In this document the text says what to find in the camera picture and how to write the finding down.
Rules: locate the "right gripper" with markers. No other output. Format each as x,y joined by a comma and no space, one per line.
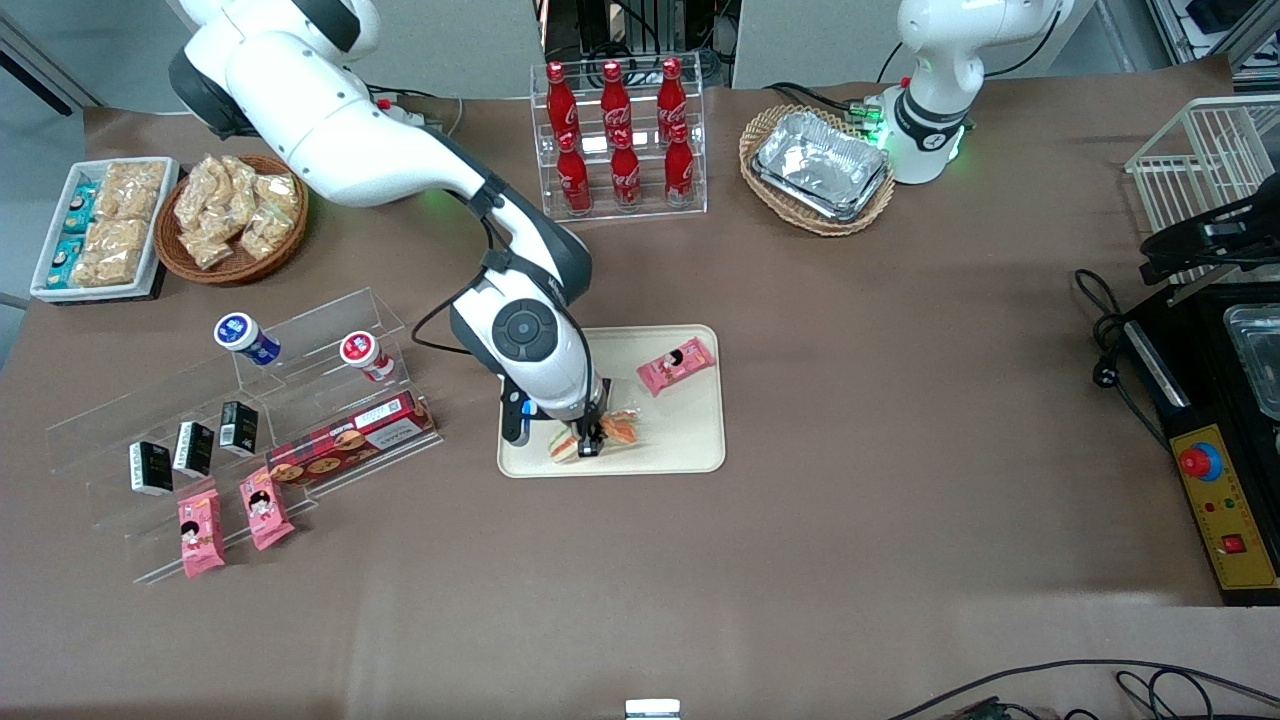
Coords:
592,426

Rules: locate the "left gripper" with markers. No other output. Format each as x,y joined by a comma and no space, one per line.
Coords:
1249,242

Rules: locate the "triangle sandwich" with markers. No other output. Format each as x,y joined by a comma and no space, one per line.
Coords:
625,430

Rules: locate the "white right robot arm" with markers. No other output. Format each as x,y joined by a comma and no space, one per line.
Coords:
330,130

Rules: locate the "grey arm base connector box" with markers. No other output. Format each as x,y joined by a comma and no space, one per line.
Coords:
410,112

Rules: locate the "beige plastic tray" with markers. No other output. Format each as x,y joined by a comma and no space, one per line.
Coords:
680,440

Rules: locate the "clear metal machine tray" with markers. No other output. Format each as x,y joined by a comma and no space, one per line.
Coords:
1258,360

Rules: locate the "aluminium foil tray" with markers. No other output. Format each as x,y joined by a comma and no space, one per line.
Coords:
850,212
820,155

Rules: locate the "pink snack packet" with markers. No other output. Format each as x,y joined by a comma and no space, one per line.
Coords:
265,508
200,535
676,365

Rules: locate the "black sealing machine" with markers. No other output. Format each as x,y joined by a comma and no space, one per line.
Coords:
1200,400

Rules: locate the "clear acrylic bottle rack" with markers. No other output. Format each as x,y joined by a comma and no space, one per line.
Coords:
620,215

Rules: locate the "red cola bottle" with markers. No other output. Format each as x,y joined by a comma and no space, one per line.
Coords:
614,100
560,100
671,95
679,172
625,178
573,180

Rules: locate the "red lid cup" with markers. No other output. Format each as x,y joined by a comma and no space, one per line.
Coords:
362,352

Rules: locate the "red cookie box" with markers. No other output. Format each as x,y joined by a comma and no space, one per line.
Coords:
350,440

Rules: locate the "clear acrylic stepped shelf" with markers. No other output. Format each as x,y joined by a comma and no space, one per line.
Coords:
320,330

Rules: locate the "small silver device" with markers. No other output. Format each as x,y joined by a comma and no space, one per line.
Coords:
652,710

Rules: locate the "light wicker basket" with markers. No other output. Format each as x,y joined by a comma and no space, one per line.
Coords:
760,135

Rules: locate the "small black carton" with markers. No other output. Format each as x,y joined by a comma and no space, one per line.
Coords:
238,428
193,450
150,468

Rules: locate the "blue lid cup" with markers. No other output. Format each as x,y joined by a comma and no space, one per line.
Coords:
242,335

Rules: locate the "clear bag of crackers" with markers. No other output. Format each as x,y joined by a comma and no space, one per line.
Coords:
278,195
208,248
238,180
265,232
198,195

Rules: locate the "brown wicker snack basket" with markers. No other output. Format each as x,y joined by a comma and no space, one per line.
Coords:
235,270

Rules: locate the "black equipment rack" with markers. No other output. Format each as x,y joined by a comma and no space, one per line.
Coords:
640,25

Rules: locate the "golden crisp snack bag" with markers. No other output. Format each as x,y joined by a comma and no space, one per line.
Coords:
130,188
115,238
100,270

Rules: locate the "teal snack packet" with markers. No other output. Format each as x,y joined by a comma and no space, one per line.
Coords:
80,208
64,258

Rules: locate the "white rectangular snack dish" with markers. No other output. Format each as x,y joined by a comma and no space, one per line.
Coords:
55,225

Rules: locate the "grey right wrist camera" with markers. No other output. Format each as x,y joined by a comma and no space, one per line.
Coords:
515,415

